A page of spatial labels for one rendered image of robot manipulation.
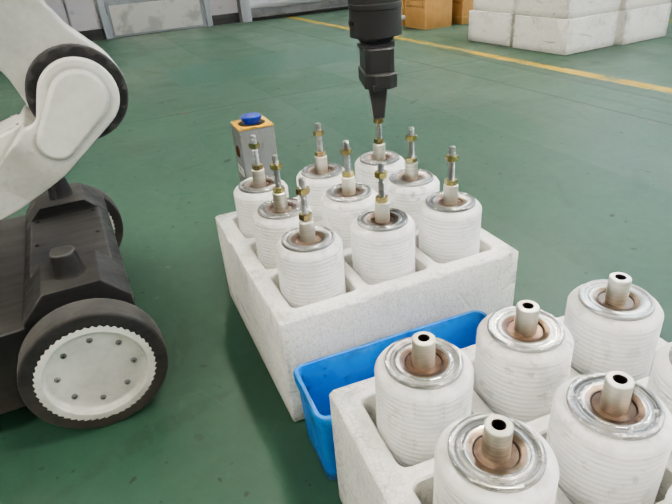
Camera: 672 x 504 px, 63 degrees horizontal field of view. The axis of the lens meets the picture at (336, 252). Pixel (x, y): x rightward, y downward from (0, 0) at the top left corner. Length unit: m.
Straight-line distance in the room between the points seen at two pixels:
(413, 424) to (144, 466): 0.44
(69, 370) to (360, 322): 0.42
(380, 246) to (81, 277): 0.44
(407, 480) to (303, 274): 0.32
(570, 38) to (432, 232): 2.63
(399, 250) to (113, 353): 0.44
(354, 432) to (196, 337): 0.53
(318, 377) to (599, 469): 0.39
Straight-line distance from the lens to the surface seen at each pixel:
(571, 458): 0.53
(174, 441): 0.87
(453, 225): 0.84
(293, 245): 0.76
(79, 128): 0.92
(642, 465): 0.53
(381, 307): 0.79
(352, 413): 0.60
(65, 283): 0.89
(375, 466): 0.56
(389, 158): 1.05
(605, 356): 0.66
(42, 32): 0.95
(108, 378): 0.90
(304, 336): 0.76
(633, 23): 3.74
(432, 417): 0.53
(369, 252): 0.79
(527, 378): 0.58
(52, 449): 0.94
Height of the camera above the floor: 0.61
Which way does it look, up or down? 29 degrees down
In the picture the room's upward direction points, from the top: 5 degrees counter-clockwise
